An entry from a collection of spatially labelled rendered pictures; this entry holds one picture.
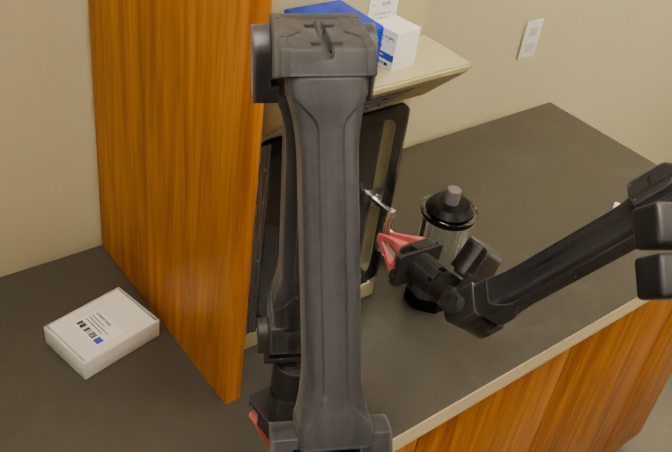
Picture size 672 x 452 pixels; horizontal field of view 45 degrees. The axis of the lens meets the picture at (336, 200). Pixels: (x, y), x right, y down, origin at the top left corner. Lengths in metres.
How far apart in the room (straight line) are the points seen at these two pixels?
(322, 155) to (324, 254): 0.08
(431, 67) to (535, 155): 1.05
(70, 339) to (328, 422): 0.87
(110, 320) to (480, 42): 1.23
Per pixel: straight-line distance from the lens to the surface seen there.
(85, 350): 1.46
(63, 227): 1.71
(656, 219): 0.61
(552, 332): 1.69
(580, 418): 2.22
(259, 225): 1.31
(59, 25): 1.50
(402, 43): 1.20
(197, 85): 1.16
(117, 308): 1.53
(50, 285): 1.65
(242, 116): 1.06
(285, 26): 0.67
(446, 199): 1.52
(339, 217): 0.64
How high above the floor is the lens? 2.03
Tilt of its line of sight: 35 degrees down
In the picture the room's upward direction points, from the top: 9 degrees clockwise
